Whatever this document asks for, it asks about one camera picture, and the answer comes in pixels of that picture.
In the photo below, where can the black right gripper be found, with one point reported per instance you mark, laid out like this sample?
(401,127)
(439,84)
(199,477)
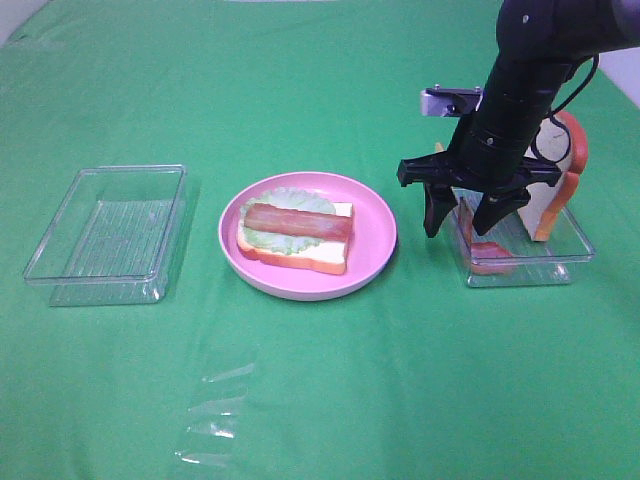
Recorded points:
(483,156)

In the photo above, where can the bacon strip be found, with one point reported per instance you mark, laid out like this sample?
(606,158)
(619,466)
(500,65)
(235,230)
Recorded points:
(482,257)
(268,218)

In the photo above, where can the white bread slice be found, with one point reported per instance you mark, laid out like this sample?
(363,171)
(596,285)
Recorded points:
(329,257)
(562,140)

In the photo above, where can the green lettuce leaf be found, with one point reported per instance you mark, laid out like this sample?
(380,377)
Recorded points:
(284,198)

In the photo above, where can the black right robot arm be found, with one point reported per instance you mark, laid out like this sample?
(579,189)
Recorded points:
(541,45)

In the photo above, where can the right clear plastic tray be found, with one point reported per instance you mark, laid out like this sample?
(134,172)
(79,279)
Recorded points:
(557,261)

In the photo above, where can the clear plastic tray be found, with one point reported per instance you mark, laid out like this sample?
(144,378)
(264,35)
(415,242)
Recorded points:
(557,261)
(113,239)

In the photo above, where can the pink round plate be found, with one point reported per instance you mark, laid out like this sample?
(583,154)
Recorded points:
(371,247)

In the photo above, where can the green tablecloth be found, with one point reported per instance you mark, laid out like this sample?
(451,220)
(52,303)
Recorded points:
(416,376)

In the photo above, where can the left clear plastic tray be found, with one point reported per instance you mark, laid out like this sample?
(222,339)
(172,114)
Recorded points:
(113,239)

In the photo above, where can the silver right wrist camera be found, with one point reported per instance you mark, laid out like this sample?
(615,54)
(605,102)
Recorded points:
(438,101)

